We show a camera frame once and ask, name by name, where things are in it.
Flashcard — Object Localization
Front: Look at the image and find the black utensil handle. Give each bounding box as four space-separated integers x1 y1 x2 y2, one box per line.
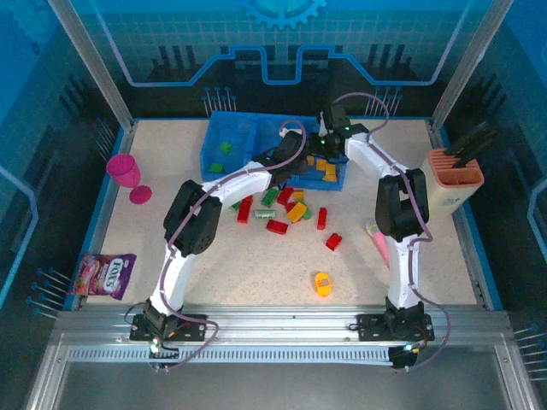
444 120 489 158
453 129 501 168

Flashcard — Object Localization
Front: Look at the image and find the aluminium frame post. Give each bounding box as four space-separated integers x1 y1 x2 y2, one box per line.
429 0 516 133
46 0 137 132

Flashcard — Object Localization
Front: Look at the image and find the aluminium frame rail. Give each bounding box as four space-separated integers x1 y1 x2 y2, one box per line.
50 303 514 343

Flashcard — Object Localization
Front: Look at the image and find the pink plastic goblet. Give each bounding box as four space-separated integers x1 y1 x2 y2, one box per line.
105 153 154 207

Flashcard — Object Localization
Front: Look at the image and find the beige utensil holder salmon rim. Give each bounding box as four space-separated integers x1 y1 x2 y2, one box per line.
409 147 486 221

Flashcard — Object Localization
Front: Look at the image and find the small black controller board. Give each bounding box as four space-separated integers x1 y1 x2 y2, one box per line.
147 337 180 360
389 341 424 369

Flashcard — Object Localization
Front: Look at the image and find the orange oval toy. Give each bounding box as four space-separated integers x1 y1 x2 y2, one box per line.
313 272 336 298

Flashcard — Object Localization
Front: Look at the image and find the purple candy bag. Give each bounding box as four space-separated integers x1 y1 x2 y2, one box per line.
68 252 138 301

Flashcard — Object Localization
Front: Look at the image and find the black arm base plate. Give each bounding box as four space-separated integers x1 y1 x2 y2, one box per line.
356 313 436 343
129 313 211 343

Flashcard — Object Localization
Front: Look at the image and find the pink marker pen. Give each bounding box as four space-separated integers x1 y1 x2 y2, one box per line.
364 218 392 269

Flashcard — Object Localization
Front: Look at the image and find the blue three-compartment plastic bin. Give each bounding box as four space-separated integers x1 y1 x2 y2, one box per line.
200 111 348 192

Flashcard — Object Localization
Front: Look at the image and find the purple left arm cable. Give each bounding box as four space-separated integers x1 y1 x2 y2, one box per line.
147 120 307 372

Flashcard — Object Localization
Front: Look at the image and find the slotted cable duct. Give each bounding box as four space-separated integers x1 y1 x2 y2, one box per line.
66 344 397 365

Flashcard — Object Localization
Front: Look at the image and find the long yellow-orange lego brick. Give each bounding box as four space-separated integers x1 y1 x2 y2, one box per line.
286 202 309 223

